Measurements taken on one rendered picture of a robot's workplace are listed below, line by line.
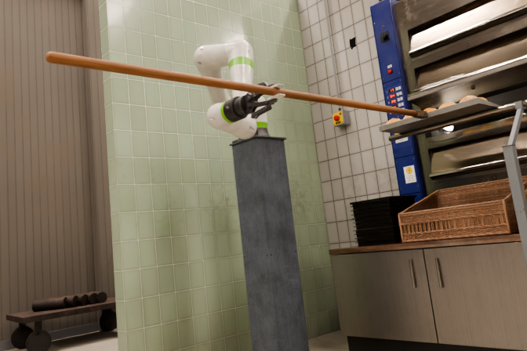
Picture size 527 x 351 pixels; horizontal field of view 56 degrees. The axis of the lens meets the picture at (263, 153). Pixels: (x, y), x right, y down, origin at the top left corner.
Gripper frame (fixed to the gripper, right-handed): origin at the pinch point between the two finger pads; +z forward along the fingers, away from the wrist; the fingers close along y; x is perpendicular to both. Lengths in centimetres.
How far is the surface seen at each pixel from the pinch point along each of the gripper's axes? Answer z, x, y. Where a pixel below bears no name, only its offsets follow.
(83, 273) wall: -366, -68, 66
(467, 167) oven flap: -8, -150, 24
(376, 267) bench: -42, -100, 73
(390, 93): -50, -151, -32
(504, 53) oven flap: 22, -155, -33
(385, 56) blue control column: -50, -151, -57
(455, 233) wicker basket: 3, -105, 59
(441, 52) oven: -13, -155, -47
